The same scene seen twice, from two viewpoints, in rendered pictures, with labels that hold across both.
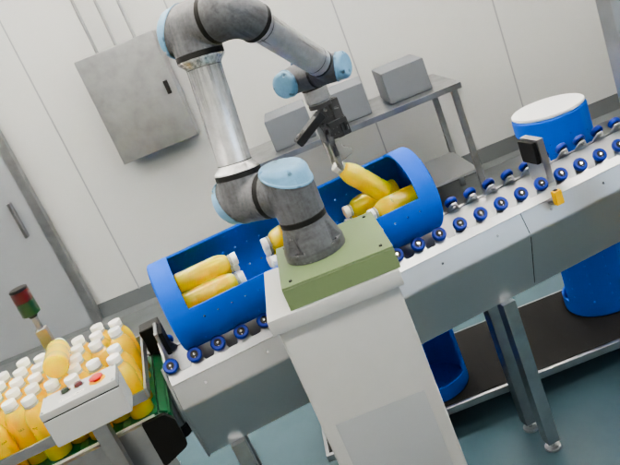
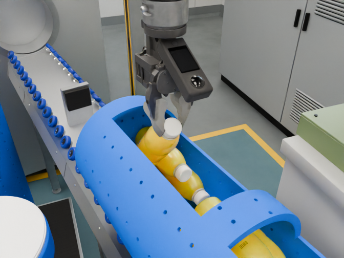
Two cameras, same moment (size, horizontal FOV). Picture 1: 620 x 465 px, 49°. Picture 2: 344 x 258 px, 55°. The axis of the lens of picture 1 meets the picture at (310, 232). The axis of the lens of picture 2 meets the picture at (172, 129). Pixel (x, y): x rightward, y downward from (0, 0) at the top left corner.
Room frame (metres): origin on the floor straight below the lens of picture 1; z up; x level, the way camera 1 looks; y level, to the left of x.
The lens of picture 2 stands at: (2.22, 0.33, 1.64)
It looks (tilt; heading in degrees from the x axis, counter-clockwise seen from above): 35 degrees down; 246
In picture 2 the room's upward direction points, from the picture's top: straight up
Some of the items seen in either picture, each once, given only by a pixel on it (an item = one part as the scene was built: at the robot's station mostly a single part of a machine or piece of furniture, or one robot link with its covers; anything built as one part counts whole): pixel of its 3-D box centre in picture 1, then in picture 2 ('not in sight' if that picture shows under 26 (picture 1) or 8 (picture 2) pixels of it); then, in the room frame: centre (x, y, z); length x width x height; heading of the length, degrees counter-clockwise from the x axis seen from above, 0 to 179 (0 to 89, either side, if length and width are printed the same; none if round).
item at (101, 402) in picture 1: (87, 404); not in sight; (1.58, 0.69, 1.05); 0.20 x 0.10 x 0.10; 99
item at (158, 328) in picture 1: (165, 344); not in sight; (1.90, 0.53, 0.99); 0.10 x 0.02 x 0.12; 9
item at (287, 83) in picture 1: (296, 79); not in sight; (1.91, -0.13, 1.57); 0.11 x 0.11 x 0.08; 54
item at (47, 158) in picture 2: not in sight; (46, 155); (2.28, -1.46, 0.31); 0.06 x 0.06 x 0.63; 9
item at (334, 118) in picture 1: (328, 120); (163, 56); (2.01, -0.18, 1.41); 0.09 x 0.08 x 0.12; 99
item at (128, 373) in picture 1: (129, 387); not in sight; (1.72, 0.63, 0.99); 0.07 x 0.07 x 0.19
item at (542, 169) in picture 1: (534, 160); (78, 105); (2.11, -0.78, 1.00); 0.10 x 0.04 x 0.15; 9
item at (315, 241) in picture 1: (308, 232); not in sight; (1.54, 0.00, 1.26); 0.15 x 0.15 x 0.10
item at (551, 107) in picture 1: (547, 108); not in sight; (2.53, -1.04, 1.03); 0.28 x 0.28 x 0.01
